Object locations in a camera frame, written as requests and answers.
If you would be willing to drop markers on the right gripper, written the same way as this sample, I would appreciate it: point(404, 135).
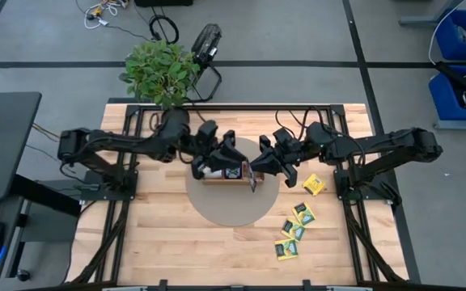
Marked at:
point(293, 153)

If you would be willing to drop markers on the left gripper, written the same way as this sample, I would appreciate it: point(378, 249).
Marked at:
point(210, 154)

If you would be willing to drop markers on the orange white tea packet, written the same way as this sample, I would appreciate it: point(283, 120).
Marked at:
point(213, 174)

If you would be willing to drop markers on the dark blue tea packet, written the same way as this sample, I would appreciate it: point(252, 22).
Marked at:
point(233, 173)
point(252, 180)

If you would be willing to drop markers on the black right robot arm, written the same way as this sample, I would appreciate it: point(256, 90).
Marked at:
point(378, 143)

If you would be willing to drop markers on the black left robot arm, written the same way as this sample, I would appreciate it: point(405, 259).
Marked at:
point(115, 141)

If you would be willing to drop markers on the yellow tea packet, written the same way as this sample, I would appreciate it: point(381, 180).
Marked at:
point(286, 249)
point(303, 214)
point(293, 229)
point(314, 185)

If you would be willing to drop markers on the wooden organizer box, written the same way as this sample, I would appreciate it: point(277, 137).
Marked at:
point(237, 182)

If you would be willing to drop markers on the round grey mat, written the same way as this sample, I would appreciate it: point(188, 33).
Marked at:
point(233, 206)

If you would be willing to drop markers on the green potted plant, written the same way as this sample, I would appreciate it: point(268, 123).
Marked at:
point(160, 72)

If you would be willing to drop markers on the black table clamp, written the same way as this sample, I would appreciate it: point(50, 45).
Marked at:
point(306, 284)
point(163, 284)

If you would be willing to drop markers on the black floor fan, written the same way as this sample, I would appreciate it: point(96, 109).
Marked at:
point(206, 40)

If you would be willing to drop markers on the black box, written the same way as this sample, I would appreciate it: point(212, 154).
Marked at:
point(164, 2)

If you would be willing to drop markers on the blue storage bin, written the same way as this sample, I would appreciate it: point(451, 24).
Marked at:
point(443, 101)
point(447, 44)

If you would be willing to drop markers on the black bar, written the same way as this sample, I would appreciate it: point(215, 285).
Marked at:
point(459, 81)

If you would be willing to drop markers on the grey stand leg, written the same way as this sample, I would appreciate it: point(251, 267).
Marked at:
point(419, 19)

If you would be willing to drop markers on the black desk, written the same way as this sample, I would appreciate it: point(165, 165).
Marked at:
point(2, 145)

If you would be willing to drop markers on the black caster wheel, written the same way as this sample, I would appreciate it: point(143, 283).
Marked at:
point(23, 275)

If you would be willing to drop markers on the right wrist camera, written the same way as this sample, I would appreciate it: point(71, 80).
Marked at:
point(283, 137)

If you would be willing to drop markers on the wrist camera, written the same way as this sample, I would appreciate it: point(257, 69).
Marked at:
point(208, 131)
point(283, 137)

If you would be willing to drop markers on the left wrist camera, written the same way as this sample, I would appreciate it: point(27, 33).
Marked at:
point(208, 131)

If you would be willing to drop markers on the black aluminium table frame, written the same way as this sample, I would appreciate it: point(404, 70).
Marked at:
point(249, 108)

